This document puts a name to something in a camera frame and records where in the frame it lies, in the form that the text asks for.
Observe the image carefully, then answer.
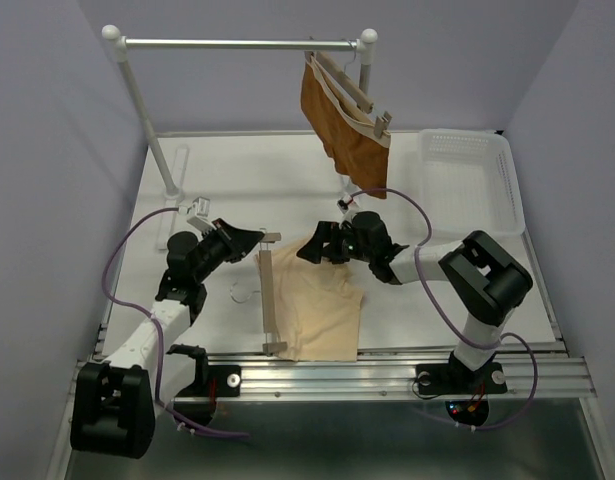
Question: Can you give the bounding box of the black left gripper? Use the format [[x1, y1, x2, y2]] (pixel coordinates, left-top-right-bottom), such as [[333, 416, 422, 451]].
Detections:
[[192, 218, 262, 283]]

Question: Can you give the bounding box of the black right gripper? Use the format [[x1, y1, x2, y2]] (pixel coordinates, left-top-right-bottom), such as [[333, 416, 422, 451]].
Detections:
[[295, 220, 373, 264]]

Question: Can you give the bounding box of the beige underwear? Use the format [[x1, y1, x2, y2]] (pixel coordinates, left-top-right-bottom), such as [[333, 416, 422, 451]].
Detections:
[[271, 240, 364, 362]]

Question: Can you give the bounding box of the wooden clip hanger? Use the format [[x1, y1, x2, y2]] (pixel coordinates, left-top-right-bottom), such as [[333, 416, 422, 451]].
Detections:
[[229, 230, 287, 356]]

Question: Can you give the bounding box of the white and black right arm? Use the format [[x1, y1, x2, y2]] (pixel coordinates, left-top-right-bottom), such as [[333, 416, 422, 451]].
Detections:
[[297, 211, 533, 390]]

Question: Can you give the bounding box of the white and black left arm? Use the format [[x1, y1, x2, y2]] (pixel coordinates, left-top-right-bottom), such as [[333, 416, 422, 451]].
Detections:
[[70, 219, 264, 459]]

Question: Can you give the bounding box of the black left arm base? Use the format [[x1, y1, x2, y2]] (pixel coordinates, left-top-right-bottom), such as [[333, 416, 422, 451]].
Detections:
[[161, 344, 241, 438]]

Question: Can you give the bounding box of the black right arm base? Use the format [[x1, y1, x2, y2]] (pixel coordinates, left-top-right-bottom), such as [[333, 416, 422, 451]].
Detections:
[[412, 362, 508, 428]]

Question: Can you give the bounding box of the brown underwear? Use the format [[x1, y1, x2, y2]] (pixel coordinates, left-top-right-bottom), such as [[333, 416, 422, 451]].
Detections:
[[300, 57, 391, 200]]

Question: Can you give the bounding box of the wooden hanger with brown underwear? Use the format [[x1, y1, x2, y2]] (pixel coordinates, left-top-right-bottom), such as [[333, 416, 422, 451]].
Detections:
[[305, 29, 392, 140]]

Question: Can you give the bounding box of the white plastic basket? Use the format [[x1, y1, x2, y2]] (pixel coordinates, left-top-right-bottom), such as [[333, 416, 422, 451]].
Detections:
[[418, 129, 526, 239]]

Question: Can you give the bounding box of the white clothes rack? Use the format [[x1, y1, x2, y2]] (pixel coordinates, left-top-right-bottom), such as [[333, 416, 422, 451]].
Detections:
[[101, 24, 360, 207]]

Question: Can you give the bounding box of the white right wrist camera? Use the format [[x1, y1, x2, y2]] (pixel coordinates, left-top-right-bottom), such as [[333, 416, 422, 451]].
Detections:
[[337, 195, 361, 225]]

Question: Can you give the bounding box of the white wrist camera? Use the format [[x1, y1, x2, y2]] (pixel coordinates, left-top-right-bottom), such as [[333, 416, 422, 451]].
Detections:
[[337, 195, 361, 225], [186, 196, 214, 236]]

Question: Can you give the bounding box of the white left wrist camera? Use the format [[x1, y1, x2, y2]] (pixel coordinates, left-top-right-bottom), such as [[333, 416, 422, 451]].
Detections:
[[186, 196, 214, 236]]

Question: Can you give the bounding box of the aluminium mounting rail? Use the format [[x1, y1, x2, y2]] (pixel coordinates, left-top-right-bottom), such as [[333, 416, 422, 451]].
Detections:
[[66, 344, 599, 401]]

